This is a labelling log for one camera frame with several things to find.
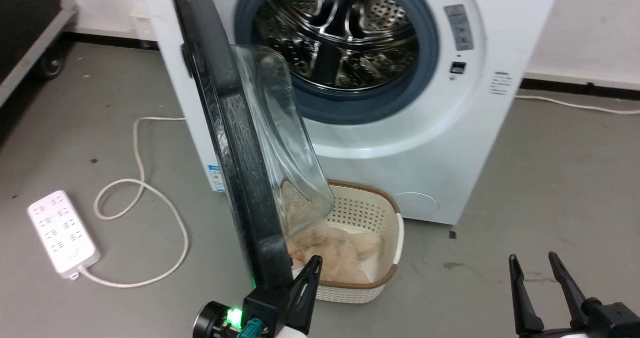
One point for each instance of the steel perforated washer drum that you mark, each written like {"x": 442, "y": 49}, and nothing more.
{"x": 345, "y": 32}

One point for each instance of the white wall socket box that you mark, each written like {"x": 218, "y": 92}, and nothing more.
{"x": 142, "y": 23}

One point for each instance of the white power strip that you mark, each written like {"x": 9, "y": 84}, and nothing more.
{"x": 61, "y": 234}

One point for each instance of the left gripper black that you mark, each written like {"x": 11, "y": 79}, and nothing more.
{"x": 265, "y": 310}

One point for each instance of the beige plush toy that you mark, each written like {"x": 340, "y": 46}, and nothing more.
{"x": 340, "y": 258}

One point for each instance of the white front-load washing machine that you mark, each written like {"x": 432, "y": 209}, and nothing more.
{"x": 425, "y": 152}

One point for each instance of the cream laundry basket brown rim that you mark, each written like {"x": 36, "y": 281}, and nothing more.
{"x": 372, "y": 213}

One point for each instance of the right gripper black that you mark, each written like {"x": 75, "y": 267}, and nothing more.
{"x": 612, "y": 320}

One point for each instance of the black glass washing machine door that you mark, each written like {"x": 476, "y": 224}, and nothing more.
{"x": 235, "y": 142}

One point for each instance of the black wheeled cart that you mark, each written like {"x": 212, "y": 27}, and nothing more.
{"x": 22, "y": 22}

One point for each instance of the blue white energy sticker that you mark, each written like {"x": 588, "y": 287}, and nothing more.
{"x": 217, "y": 179}

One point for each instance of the black caster wheel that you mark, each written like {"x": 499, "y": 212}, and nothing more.
{"x": 51, "y": 66}

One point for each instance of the grey rubber door seal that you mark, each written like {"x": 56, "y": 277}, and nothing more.
{"x": 425, "y": 52}

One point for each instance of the black door latch socket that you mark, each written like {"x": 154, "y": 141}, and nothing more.
{"x": 458, "y": 67}

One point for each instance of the grey washer control label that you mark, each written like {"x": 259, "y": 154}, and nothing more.
{"x": 460, "y": 27}

